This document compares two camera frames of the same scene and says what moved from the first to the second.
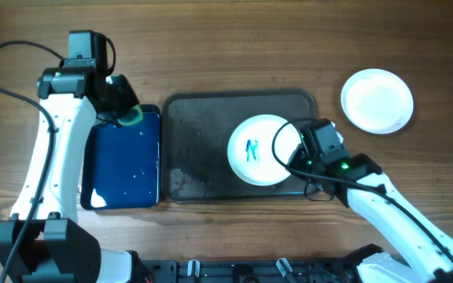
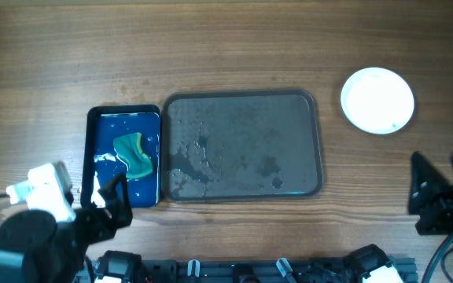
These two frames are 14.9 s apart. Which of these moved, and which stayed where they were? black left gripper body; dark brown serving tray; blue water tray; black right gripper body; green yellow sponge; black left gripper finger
Moved: black right gripper body; black left gripper body; green yellow sponge; black left gripper finger
Stayed: dark brown serving tray; blue water tray
